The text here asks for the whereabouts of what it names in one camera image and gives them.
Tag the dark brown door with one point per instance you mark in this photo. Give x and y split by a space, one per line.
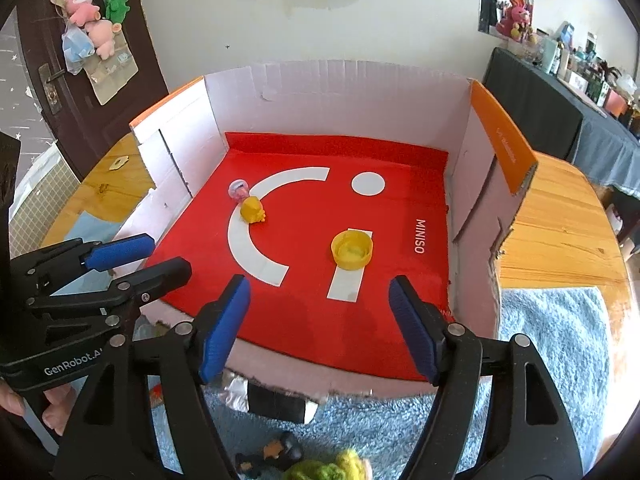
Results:
145 35

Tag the green plush toy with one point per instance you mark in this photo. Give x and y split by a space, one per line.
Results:
116 6

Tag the yellow plastic cap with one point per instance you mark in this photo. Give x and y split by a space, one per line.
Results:
351 252

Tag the row of bottles and jars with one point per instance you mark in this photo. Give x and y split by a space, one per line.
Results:
585 70

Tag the person's left hand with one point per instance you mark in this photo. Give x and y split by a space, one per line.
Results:
55 410

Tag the green yarn toy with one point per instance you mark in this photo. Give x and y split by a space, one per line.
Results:
325 467

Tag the yellow duck toy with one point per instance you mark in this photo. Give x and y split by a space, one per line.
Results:
252 210

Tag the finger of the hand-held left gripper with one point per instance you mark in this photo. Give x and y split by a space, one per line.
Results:
120 252
155 277

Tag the cloth covered side table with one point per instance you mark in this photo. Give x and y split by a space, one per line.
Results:
545 110

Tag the red paper sheet white shapes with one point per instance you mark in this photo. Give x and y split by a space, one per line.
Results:
310 310

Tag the light blue fluffy mat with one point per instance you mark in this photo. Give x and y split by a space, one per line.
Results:
550 340

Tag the orange and white cardboard box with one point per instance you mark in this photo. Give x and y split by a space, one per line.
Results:
340 105

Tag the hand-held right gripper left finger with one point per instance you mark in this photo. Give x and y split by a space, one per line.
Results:
225 330

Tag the blue face mask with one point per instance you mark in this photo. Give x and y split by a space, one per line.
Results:
76 50

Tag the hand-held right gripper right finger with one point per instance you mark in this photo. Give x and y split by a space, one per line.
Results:
415 330

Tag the beige hanging cloth organiser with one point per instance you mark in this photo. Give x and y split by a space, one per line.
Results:
112 77

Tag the pink plush toy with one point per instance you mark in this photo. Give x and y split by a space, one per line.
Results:
80 7
102 37

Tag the pink dragon plush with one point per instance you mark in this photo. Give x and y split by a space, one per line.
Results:
517 17

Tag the small pink capsule toy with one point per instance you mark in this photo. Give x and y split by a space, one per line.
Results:
238 189

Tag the small dark figurine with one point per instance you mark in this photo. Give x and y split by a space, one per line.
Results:
272 452

